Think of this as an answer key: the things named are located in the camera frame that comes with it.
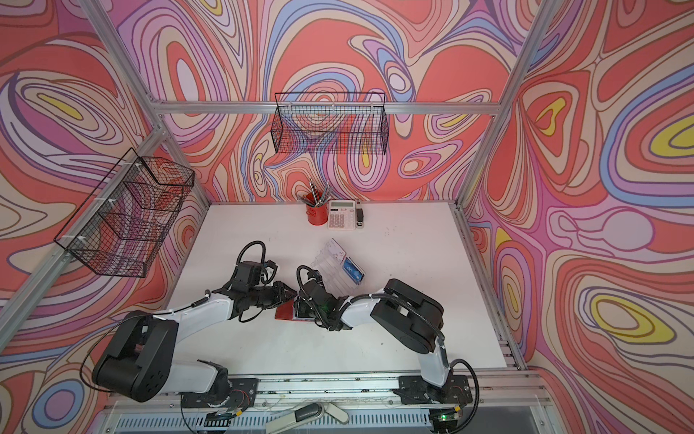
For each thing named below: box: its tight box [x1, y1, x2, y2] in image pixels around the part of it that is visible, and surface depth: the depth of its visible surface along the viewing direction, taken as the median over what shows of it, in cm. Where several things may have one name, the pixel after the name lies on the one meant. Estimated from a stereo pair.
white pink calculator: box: [327, 199, 357, 231], surface depth 114 cm
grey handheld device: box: [265, 402, 350, 434], surface depth 69 cm
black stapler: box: [356, 207, 365, 227], surface depth 113 cm
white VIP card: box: [327, 236, 347, 265], surface depth 95 cm
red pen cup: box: [305, 202, 329, 227], surface depth 113 cm
